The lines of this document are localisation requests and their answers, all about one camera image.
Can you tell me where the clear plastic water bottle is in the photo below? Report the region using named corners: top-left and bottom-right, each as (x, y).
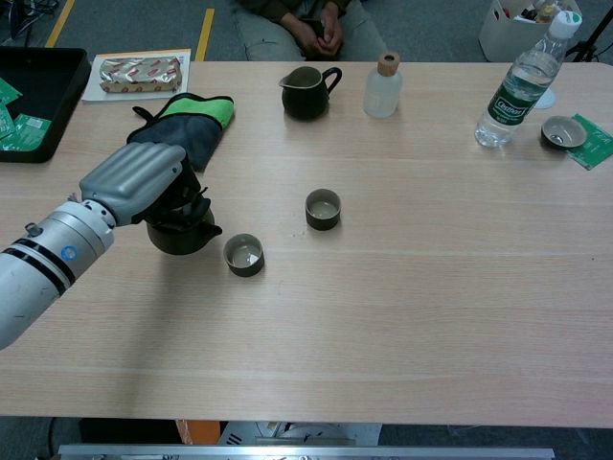
top-left (473, 10), bottom-right (584, 149)

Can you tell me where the white round disc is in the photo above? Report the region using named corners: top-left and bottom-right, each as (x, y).
top-left (531, 87), bottom-right (557, 110)

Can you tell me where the black teapot with loop handle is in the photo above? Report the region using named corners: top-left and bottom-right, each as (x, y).
top-left (146, 198), bottom-right (223, 257)

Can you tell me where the green and grey cloth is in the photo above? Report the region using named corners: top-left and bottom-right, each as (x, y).
top-left (125, 92), bottom-right (236, 173)

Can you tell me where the aluminium rail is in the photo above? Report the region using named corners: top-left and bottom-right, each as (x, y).
top-left (57, 444), bottom-right (556, 460)

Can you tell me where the white storage box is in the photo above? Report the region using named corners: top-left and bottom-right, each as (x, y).
top-left (478, 0), bottom-right (583, 63)

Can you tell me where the silver foil tea package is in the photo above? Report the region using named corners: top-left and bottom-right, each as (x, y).
top-left (98, 56), bottom-right (185, 95)

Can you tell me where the black plastic tray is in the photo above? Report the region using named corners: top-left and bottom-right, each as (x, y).
top-left (0, 46), bottom-right (93, 164)

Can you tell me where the frosted glass bottle wooden cap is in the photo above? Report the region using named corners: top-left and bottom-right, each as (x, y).
top-left (363, 52), bottom-right (404, 119)

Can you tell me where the black phone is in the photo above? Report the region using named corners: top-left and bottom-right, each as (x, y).
top-left (299, 16), bottom-right (328, 37)

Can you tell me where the black ceramic pitcher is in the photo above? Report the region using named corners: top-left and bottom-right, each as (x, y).
top-left (278, 65), bottom-right (344, 122)

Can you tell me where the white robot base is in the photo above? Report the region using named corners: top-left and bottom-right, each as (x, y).
top-left (217, 421), bottom-right (383, 447)

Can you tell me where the seated person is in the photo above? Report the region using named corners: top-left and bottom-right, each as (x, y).
top-left (231, 0), bottom-right (390, 62)

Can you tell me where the orange panel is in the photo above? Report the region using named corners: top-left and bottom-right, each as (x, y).
top-left (174, 419), bottom-right (221, 446)

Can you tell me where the black tripod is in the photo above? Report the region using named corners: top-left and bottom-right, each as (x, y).
top-left (564, 8), bottom-right (613, 63)

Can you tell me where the dark teacup grey inside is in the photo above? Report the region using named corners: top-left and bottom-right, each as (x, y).
top-left (304, 188), bottom-right (343, 232)
top-left (222, 233), bottom-right (266, 278)

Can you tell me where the green tea sachet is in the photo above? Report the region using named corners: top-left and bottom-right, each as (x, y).
top-left (0, 103), bottom-right (16, 141)
top-left (0, 113), bottom-right (53, 152)
top-left (566, 113), bottom-right (613, 172)
top-left (0, 76), bottom-right (23, 105)

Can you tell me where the dark flared tea bowl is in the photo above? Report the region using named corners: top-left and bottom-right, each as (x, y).
top-left (540, 115), bottom-right (588, 150)

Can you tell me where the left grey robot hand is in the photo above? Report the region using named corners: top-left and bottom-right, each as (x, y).
top-left (79, 142), bottom-right (213, 229)

